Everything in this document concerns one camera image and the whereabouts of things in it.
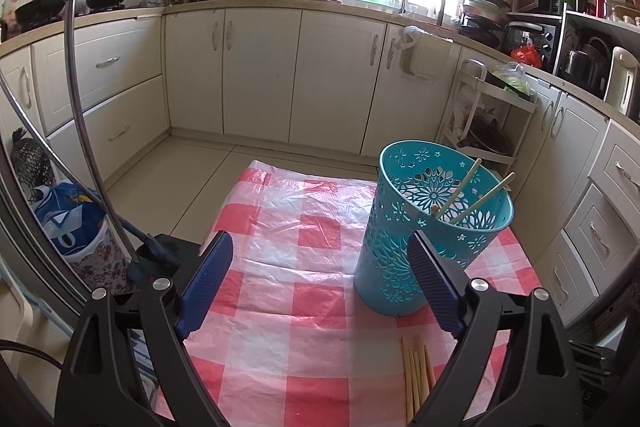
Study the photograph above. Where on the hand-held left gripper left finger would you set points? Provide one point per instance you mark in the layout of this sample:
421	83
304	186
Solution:
207	282

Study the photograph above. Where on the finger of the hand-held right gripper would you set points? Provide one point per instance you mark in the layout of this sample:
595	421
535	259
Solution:
592	364

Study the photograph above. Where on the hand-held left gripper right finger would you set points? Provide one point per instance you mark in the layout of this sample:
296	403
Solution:
435	287

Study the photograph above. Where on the teal perforated plastic basket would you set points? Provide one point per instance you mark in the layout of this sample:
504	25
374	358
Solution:
385	257

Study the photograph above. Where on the steel pole with teal connector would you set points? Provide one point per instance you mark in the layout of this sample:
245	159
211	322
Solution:
145	237

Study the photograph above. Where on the red white checked tablecloth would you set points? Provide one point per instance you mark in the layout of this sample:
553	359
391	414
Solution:
300	307

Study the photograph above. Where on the floral waste bin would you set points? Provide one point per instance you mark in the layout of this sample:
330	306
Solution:
105	262

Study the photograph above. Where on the blue white plastic bag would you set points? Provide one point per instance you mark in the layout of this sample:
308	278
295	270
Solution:
70	217

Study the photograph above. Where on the dark pan in cart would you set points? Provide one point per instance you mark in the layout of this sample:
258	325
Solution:
487	139

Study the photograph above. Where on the cream panelled drawer cabinet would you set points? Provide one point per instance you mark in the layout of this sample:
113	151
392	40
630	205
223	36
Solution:
600	187

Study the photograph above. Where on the white rolling cart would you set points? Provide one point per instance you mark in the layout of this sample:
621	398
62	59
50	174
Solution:
465	87

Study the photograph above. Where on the black mesh bag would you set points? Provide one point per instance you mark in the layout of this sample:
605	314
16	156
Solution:
31	162

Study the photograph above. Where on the bag of green vegetables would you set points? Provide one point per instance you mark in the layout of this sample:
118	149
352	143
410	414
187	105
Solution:
515	82

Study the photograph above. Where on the cream double-door base cabinets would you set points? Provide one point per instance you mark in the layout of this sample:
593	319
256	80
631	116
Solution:
260	67

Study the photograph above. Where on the white door-hung bin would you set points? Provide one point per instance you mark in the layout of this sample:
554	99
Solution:
430	57

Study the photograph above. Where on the cream two-drawer cabinet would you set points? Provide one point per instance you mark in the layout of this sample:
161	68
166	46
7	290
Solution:
100	72

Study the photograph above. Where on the red plastic bag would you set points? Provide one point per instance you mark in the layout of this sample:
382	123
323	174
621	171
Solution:
526	56

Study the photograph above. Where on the stack of pots and lids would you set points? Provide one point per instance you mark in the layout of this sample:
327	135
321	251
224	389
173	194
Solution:
480	19

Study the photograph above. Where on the white thermos kettle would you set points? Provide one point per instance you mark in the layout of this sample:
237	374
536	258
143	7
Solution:
620	82

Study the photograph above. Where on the black toaster oven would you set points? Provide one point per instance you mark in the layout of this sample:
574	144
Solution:
542	32

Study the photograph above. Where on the black frying pan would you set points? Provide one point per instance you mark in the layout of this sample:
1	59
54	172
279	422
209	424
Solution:
40	9

